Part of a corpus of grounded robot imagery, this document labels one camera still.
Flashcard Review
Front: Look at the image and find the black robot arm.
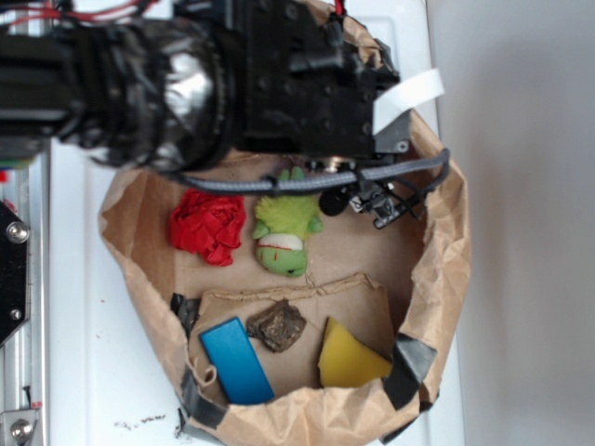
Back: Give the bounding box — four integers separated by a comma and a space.
1, 1, 400, 172

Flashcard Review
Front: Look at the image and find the red crumpled paper ball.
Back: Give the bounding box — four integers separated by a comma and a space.
168, 189, 246, 267

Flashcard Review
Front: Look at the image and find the grey braided cable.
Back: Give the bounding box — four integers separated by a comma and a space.
178, 147, 452, 195

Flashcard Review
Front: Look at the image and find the white flat ribbon cable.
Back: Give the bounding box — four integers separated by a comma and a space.
372, 68, 445, 136

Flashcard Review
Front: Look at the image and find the yellow sponge wedge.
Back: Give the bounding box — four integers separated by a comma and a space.
318, 317, 392, 387

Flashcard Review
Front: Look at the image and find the brown rock chunk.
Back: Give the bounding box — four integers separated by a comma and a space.
246, 299, 307, 353

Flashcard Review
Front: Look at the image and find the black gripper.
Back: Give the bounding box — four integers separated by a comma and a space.
174, 0, 402, 162

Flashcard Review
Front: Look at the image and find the aluminium frame rail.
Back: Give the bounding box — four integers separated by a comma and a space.
1, 155, 49, 445

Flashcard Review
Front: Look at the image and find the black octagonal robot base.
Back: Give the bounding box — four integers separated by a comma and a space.
0, 202, 31, 348

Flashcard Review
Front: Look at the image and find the blue rectangular block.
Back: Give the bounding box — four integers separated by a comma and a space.
199, 317, 274, 405

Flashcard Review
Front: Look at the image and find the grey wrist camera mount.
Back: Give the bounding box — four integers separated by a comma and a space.
374, 111, 411, 155

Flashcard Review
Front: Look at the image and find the green plush toy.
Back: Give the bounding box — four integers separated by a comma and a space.
252, 195, 324, 278

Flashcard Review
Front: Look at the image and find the brown paper bag tray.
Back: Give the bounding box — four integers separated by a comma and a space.
99, 164, 470, 445

